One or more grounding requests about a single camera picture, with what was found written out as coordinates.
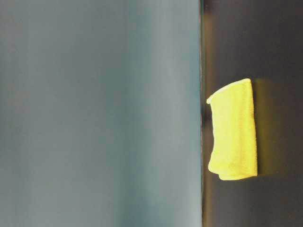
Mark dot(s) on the yellow cloth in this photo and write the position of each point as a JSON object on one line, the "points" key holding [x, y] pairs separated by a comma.
{"points": [[234, 154]]}

